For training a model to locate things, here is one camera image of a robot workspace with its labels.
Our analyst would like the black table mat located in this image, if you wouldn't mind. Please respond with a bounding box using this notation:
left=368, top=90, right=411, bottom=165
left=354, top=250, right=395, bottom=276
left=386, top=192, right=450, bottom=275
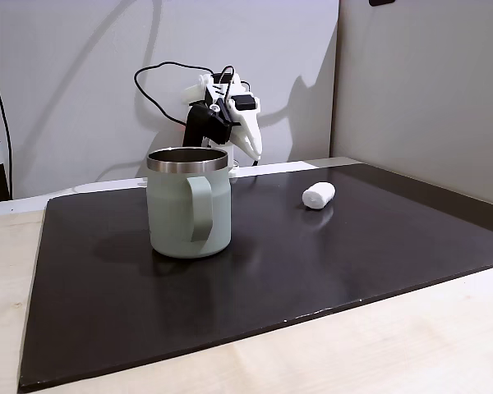
left=17, top=161, right=493, bottom=392

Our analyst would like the black camera box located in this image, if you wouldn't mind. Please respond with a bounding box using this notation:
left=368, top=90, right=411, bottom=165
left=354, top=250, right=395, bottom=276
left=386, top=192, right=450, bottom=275
left=182, top=103, right=233, bottom=148

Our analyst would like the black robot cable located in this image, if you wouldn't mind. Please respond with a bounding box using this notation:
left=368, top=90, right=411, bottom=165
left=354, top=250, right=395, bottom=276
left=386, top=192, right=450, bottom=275
left=133, top=61, right=237, bottom=126

